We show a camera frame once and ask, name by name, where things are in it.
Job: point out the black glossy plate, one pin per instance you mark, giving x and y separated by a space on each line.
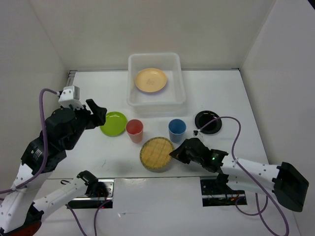
203 117

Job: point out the round bamboo woven tray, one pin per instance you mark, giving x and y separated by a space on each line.
154 154

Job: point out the red plastic cup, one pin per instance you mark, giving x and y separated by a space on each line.
134 128

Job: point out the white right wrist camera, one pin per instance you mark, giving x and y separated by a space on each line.
197 133

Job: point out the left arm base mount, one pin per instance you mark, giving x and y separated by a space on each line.
97 198

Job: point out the purple plastic plate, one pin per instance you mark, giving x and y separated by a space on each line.
151 93

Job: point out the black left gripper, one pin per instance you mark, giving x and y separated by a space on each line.
98 117

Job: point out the translucent white plastic bin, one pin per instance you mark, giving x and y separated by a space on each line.
174 96

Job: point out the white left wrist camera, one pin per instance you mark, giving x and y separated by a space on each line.
69 98

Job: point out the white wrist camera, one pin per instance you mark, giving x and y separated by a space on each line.
69 98
197 133

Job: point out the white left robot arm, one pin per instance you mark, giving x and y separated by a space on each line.
20 213

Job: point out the blue plastic cup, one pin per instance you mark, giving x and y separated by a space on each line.
177 129

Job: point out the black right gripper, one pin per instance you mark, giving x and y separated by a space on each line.
178 153

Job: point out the green plastic plate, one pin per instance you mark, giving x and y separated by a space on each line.
115 124

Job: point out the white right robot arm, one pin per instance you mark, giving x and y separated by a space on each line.
284 181

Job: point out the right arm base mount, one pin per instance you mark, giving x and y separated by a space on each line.
214 196

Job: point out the orange plastic plate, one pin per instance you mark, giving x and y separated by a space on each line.
150 79

